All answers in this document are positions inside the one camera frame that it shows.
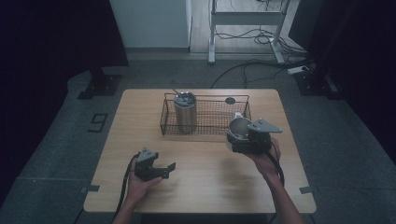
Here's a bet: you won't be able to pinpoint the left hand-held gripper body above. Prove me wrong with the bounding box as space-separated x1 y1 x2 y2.
134 147 161 182

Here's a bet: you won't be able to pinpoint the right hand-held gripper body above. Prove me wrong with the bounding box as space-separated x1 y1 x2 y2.
231 118 283 155

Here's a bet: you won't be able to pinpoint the steel mug with handle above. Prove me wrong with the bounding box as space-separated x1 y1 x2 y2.
226 111 254 147

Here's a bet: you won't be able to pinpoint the black wire basket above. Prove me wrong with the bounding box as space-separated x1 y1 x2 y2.
159 92 253 140

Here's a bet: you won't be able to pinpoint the steel tumbler with lid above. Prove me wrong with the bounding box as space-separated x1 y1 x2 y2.
173 91 198 134

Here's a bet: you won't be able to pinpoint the metal straw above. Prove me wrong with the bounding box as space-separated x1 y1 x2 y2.
171 88 189 101

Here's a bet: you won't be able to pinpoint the person's left hand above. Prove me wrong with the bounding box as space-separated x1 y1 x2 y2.
125 158 164 203

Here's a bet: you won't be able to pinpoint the person's right hand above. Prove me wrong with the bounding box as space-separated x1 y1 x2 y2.
247 136 282 183

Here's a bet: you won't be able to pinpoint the black stand base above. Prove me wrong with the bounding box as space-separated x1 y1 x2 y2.
293 69 344 101
77 66 123 101

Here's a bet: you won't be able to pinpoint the white power strip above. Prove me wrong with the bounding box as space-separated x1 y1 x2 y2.
287 64 311 76

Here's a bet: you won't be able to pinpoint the dark curtain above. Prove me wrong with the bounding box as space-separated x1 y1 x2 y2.
288 0 396 166
0 0 130 208

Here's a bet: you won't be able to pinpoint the white cabinet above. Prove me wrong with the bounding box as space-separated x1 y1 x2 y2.
108 0 192 54

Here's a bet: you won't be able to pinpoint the left hand-held gripper cable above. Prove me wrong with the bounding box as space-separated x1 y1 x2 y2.
113 152 142 219

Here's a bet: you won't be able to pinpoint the hand-held gripper cable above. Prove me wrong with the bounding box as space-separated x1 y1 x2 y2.
113 152 142 219
265 139 286 189

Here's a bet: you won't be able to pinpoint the right hand-held gripper cable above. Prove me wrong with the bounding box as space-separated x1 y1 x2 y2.
265 139 286 189

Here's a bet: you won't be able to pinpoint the black floor cables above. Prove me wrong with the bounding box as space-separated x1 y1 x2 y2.
209 25 316 90

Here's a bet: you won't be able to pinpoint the white desk frame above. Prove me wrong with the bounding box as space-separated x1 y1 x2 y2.
207 0 292 65

